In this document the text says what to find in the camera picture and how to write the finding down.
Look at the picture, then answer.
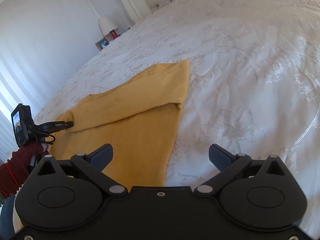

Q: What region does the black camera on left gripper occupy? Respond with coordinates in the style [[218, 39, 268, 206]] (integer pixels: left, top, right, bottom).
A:
[[11, 103, 35, 147]]

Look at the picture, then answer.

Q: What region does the wooden picture frame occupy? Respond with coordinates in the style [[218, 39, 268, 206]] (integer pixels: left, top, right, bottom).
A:
[[95, 37, 109, 50]]

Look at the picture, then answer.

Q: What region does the white floral bedspread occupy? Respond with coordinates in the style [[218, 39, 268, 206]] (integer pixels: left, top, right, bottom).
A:
[[12, 0, 320, 238]]

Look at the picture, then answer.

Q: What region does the red knitted sleeve forearm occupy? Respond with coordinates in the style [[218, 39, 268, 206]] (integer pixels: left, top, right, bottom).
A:
[[1, 143, 49, 204]]

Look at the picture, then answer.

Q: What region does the white bedside lamp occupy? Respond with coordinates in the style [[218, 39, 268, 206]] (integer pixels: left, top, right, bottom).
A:
[[98, 15, 118, 36]]

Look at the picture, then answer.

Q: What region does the yellow knitted sweater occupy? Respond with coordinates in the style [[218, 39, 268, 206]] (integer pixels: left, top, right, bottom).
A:
[[50, 60, 190, 188]]

